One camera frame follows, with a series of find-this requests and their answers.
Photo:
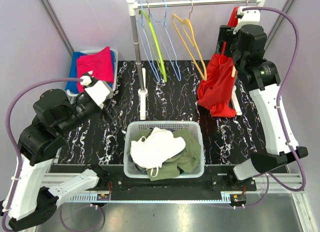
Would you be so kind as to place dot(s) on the white back laundry basket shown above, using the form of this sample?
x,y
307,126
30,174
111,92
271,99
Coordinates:
x,y
114,59

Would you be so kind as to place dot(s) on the white laundry basket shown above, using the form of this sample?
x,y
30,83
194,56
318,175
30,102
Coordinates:
x,y
134,128
114,59

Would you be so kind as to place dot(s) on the cream white hanger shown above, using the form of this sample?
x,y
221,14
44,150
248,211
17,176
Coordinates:
x,y
224,58

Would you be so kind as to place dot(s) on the white pink garment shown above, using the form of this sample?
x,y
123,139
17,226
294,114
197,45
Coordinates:
x,y
151,148

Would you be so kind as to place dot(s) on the blue folded garment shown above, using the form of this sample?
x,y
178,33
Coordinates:
x,y
72,85

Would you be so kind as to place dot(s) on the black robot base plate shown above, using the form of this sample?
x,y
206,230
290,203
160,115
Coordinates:
x,y
210,187

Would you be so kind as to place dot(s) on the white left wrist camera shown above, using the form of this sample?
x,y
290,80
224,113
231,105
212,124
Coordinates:
x,y
97,88

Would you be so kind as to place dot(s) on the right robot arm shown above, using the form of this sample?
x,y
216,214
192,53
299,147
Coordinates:
x,y
260,77

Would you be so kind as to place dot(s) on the empty light blue hanger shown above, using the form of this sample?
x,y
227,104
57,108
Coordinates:
x,y
148,51

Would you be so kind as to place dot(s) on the yellow hanger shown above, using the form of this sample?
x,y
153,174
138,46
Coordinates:
x,y
187,27

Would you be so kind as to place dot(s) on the olive green tank top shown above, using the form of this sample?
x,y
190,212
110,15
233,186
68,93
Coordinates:
x,y
186,161

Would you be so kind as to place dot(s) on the pink folded garment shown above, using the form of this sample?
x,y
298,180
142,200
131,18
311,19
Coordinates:
x,y
100,64

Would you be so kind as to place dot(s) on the red tank top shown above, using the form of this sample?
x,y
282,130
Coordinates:
x,y
215,93

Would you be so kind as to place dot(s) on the neon green hanger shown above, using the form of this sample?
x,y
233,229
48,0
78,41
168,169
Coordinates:
x,y
159,60

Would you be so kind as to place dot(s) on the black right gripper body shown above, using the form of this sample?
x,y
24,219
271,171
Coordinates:
x,y
225,34

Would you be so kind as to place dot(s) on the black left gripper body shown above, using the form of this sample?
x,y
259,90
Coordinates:
x,y
86,108

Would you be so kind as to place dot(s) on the metal clothes rack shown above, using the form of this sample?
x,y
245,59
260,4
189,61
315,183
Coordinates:
x,y
133,6

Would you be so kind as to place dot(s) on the blue-grey tank top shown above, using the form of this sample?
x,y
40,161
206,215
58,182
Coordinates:
x,y
140,169

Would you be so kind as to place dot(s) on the white front laundry basket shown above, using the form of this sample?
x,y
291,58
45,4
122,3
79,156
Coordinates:
x,y
134,128

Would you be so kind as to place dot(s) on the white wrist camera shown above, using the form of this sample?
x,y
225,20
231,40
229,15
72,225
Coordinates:
x,y
97,88
251,16

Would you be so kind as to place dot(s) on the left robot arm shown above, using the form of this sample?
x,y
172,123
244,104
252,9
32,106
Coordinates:
x,y
29,203

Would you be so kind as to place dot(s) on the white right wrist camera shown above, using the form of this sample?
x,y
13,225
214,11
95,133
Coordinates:
x,y
251,16

